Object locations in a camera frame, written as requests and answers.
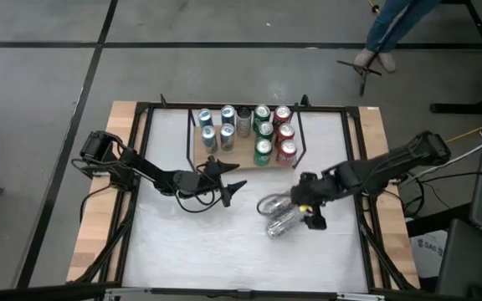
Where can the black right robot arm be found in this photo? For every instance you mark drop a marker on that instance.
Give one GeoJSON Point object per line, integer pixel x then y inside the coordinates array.
{"type": "Point", "coordinates": [391, 165]}

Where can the white printed box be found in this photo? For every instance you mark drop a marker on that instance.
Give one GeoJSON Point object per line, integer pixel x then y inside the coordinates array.
{"type": "Point", "coordinates": [427, 251]}

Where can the silver Celsius can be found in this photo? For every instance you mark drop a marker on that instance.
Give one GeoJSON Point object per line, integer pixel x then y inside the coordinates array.
{"type": "Point", "coordinates": [274, 205]}
{"type": "Point", "coordinates": [283, 226]}

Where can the red Fanta can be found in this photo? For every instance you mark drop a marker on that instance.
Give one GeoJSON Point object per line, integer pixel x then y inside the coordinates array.
{"type": "Point", "coordinates": [287, 150]}
{"type": "Point", "coordinates": [285, 131]}
{"type": "Point", "coordinates": [282, 113]}

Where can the black tripod stand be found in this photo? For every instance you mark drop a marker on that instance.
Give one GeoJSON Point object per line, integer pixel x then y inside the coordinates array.
{"type": "Point", "coordinates": [362, 71]}

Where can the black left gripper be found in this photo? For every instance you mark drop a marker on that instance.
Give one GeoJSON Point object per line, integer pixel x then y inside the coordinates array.
{"type": "Point", "coordinates": [213, 184]}

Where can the black desk frame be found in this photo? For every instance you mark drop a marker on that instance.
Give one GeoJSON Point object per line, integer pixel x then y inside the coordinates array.
{"type": "Point", "coordinates": [467, 108]}

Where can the wooden shelf with black frame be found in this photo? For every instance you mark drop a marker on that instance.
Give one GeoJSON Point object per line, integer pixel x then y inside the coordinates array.
{"type": "Point", "coordinates": [245, 161]}

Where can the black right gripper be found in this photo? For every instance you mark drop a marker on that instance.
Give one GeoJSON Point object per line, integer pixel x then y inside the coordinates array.
{"type": "Point", "coordinates": [310, 193]}

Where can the green soda can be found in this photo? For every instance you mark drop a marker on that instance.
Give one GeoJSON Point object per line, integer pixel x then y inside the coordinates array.
{"type": "Point", "coordinates": [265, 129]}
{"type": "Point", "coordinates": [262, 112]}
{"type": "Point", "coordinates": [263, 150]}

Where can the person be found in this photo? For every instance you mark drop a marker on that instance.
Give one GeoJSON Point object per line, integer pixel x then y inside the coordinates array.
{"type": "Point", "coordinates": [391, 25]}

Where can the black aluminium table frame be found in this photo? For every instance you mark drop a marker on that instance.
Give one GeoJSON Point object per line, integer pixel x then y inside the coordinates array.
{"type": "Point", "coordinates": [174, 106]}

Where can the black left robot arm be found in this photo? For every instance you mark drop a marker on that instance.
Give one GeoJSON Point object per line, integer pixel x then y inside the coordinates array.
{"type": "Point", "coordinates": [140, 167]}

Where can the white glossy table mat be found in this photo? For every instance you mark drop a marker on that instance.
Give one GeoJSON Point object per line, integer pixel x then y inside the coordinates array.
{"type": "Point", "coordinates": [203, 259]}

